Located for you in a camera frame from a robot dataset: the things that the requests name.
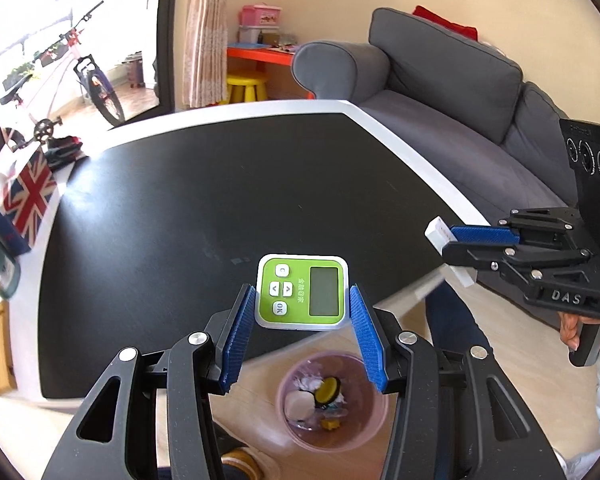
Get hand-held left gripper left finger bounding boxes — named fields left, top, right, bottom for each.
left=41, top=282, right=257, bottom=480

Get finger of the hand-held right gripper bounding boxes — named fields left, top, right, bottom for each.
left=450, top=207, right=581, bottom=247
left=441, top=241, right=593, bottom=286

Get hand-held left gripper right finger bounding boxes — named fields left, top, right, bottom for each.
left=349, top=284, right=568, bottom=480

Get small white box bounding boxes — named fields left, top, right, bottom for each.
left=425, top=216, right=477, bottom=287

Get white tissue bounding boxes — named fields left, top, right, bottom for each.
left=294, top=366, right=325, bottom=392

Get green digital timer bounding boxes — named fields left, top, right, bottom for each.
left=254, top=254, right=351, bottom=332

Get pink plastic waste bin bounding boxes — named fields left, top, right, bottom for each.
left=275, top=351, right=388, bottom=453

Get person's right hand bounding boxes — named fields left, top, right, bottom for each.
left=560, top=311, right=600, bottom=352

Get person's leg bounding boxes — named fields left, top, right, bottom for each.
left=425, top=285, right=491, bottom=356

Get white round lid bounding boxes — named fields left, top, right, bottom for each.
left=286, top=390, right=315, bottom=421

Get grey sofa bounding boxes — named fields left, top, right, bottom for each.
left=291, top=7, right=581, bottom=221

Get red cushion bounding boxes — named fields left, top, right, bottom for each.
left=412, top=5, right=481, bottom=41

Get union jack bag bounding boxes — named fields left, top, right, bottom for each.
left=0, top=142, right=58, bottom=256

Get dark shoes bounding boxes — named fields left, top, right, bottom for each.
left=45, top=135, right=86, bottom=168

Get yellow stool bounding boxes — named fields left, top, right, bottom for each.
left=226, top=72, right=269, bottom=103

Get clutter of small toys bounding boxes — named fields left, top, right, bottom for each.
left=267, top=34, right=301, bottom=53

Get bicycle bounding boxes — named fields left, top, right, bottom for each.
left=0, top=1, right=126, bottom=146

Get red small table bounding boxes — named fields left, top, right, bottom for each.
left=226, top=44, right=316, bottom=101

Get purple suitcase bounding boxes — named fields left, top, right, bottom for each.
left=126, top=52, right=146, bottom=88

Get grey storage box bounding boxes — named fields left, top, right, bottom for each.
left=238, top=25, right=278, bottom=46

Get patterned curtain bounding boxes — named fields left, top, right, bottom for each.
left=180, top=0, right=229, bottom=108

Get pink storage box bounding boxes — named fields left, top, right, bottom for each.
left=242, top=4, right=282, bottom=28

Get dark door frame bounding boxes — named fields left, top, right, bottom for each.
left=144, top=0, right=181, bottom=113

